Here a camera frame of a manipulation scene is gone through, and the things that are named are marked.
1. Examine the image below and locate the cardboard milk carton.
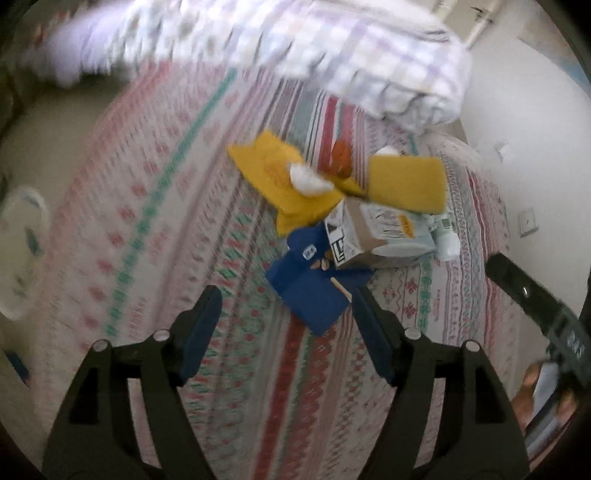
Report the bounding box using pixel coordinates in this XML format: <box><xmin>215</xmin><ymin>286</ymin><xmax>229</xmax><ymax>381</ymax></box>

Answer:
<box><xmin>324</xmin><ymin>198</ymin><xmax>437</xmax><ymax>270</ymax></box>

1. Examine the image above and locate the patterned knit-print blanket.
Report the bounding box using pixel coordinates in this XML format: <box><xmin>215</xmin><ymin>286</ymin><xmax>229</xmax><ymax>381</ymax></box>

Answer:
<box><xmin>32</xmin><ymin>60</ymin><xmax>513</xmax><ymax>480</ymax></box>

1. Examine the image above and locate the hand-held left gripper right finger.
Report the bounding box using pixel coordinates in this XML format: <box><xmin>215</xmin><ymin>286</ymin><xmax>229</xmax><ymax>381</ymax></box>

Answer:
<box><xmin>352</xmin><ymin>286</ymin><xmax>532</xmax><ymax>480</ymax></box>

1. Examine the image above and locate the white plastic bin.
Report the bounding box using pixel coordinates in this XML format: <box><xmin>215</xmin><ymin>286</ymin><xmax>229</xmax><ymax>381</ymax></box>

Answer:
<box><xmin>0</xmin><ymin>185</ymin><xmax>51</xmax><ymax>320</ymax></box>

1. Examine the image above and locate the blue garment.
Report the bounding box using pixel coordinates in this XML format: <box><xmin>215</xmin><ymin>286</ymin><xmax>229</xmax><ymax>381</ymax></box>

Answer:
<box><xmin>265</xmin><ymin>224</ymin><xmax>374</xmax><ymax>336</ymax></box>

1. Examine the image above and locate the white wall switch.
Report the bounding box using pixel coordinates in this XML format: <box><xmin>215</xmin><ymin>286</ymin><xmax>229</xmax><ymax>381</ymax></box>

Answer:
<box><xmin>517</xmin><ymin>207</ymin><xmax>540</xmax><ymax>237</ymax></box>

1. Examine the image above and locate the pastel checked quilt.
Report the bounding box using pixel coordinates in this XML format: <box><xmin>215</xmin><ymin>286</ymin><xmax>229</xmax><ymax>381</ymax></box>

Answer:
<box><xmin>23</xmin><ymin>0</ymin><xmax>474</xmax><ymax>136</ymax></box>

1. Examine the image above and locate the small white bottle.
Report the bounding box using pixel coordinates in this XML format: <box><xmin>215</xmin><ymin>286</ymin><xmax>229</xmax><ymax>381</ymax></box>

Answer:
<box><xmin>427</xmin><ymin>210</ymin><xmax>461</xmax><ymax>262</ymax></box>

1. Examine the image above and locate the small blue floor item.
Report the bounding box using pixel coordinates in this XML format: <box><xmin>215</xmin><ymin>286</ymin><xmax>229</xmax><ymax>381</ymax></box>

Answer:
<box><xmin>4</xmin><ymin>350</ymin><xmax>31</xmax><ymax>387</ymax></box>

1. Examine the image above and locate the small wooden stick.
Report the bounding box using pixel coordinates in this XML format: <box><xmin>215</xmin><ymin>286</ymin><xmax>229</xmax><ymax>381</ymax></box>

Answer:
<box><xmin>329</xmin><ymin>276</ymin><xmax>354</xmax><ymax>302</ymax></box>

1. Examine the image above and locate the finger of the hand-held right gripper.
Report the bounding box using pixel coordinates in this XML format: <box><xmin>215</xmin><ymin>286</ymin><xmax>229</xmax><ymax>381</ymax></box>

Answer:
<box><xmin>485</xmin><ymin>251</ymin><xmax>561</xmax><ymax>335</ymax></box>

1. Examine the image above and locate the person's right hand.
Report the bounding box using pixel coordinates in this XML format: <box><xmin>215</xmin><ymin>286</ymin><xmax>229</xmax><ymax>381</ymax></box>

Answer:
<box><xmin>517</xmin><ymin>361</ymin><xmax>580</xmax><ymax>432</ymax></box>

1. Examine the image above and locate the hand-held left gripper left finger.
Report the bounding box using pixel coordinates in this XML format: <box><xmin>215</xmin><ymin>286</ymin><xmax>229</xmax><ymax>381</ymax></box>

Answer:
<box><xmin>41</xmin><ymin>285</ymin><xmax>223</xmax><ymax>480</ymax></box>

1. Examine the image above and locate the orange snack wrapper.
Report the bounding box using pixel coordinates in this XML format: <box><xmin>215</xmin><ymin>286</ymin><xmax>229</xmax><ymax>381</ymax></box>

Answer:
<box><xmin>328</xmin><ymin>139</ymin><xmax>353</xmax><ymax>179</ymax></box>

